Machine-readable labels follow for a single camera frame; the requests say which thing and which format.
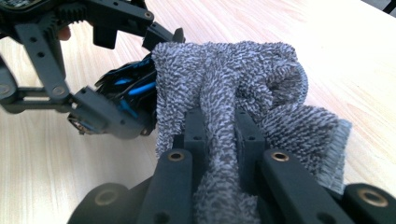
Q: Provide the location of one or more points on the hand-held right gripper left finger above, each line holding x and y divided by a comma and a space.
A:
197, 130

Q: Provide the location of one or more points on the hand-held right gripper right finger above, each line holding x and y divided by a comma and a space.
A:
249, 140

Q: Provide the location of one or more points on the blue black toy car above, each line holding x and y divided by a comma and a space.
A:
134, 90

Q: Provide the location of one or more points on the grey terry towel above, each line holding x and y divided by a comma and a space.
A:
236, 81

